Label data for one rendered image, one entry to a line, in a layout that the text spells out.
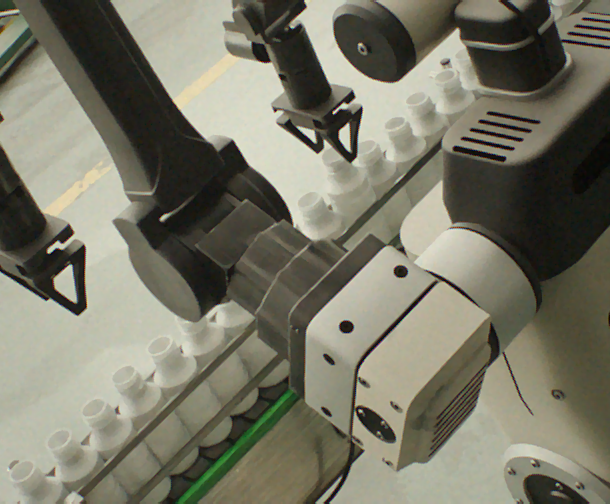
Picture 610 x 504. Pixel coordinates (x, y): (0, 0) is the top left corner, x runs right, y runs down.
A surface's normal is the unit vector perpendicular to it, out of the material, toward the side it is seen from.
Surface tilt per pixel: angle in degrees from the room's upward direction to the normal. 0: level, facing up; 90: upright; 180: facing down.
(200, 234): 30
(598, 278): 90
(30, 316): 0
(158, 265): 90
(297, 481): 90
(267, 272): 42
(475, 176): 58
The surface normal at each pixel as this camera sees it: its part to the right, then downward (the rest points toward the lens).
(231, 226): 0.01, -0.55
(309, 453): 0.65, 0.22
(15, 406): -0.37, -0.74
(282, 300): -0.41, -0.01
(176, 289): -0.65, 0.63
